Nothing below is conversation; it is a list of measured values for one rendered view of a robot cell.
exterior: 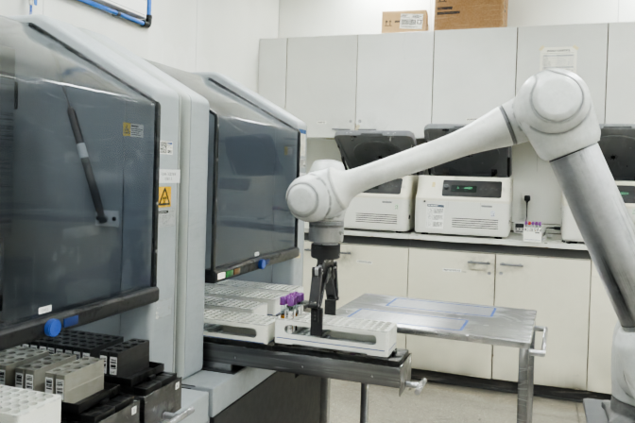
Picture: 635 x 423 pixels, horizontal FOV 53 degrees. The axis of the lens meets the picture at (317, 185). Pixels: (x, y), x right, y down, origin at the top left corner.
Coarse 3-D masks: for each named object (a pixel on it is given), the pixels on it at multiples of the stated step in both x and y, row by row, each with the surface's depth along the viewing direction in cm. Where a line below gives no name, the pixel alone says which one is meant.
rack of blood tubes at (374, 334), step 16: (288, 320) 159; (304, 320) 160; (336, 320) 161; (352, 320) 162; (368, 320) 162; (288, 336) 159; (304, 336) 158; (336, 336) 165; (352, 336) 164; (368, 336) 163; (384, 336) 151; (368, 352) 153; (384, 352) 151
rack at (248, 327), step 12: (204, 312) 174; (216, 312) 175; (228, 312) 175; (204, 324) 176; (216, 324) 176; (228, 324) 165; (240, 324) 164; (252, 324) 163; (264, 324) 162; (216, 336) 166; (228, 336) 165; (240, 336) 164; (252, 336) 172; (264, 336) 162
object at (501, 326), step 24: (336, 312) 200; (360, 312) 200; (384, 312) 201; (408, 312) 203; (432, 312) 204; (456, 312) 205; (480, 312) 206; (504, 312) 207; (528, 312) 208; (432, 336) 179; (456, 336) 176; (480, 336) 174; (504, 336) 175; (528, 336) 175; (528, 360) 171; (528, 384) 210; (360, 408) 231; (528, 408) 210
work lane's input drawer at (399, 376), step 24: (216, 360) 164; (240, 360) 162; (264, 360) 160; (288, 360) 158; (312, 360) 156; (336, 360) 153; (360, 360) 153; (384, 360) 151; (408, 360) 157; (384, 384) 150; (408, 384) 154
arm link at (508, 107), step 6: (516, 96) 145; (510, 102) 147; (504, 108) 147; (510, 108) 146; (510, 114) 145; (510, 120) 145; (516, 120) 144; (510, 126) 145; (516, 126) 145; (516, 132) 145; (522, 132) 145; (516, 138) 146; (522, 138) 146
